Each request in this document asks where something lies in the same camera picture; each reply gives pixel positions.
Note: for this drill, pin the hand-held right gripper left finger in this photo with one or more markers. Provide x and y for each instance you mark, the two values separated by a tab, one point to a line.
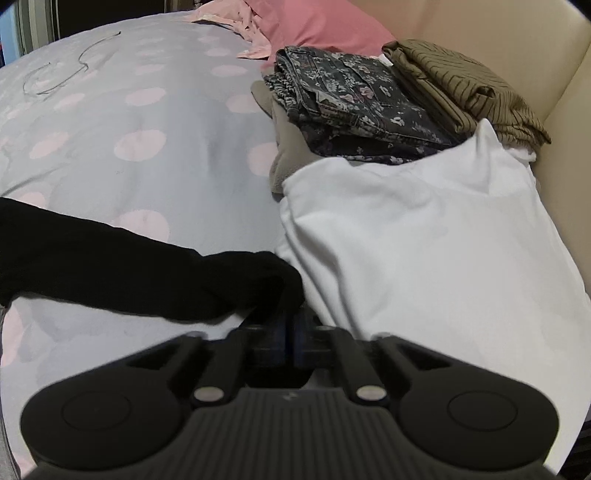
279	344

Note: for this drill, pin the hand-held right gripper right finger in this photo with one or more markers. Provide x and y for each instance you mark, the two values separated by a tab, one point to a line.
302	341

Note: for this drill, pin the white garment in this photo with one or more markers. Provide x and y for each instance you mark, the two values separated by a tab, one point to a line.
415	249

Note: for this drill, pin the black garment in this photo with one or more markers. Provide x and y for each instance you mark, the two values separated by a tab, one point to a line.
115	267

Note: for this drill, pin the olive patterned clothes pile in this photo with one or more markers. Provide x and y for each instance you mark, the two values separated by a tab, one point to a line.
291	147

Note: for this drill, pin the dark floral folded jeans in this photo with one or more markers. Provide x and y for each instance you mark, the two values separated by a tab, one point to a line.
341	97

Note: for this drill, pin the grey pink-dotted bed sheet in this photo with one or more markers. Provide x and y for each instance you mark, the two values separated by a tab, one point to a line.
138	106

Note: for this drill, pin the olive striped folded garment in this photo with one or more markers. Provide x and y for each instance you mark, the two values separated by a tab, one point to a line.
461	87

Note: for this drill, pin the light pink shirt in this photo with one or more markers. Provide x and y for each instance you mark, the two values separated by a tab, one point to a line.
251	44

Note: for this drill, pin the pink pillow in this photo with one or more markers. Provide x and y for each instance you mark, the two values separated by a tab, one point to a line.
323	23

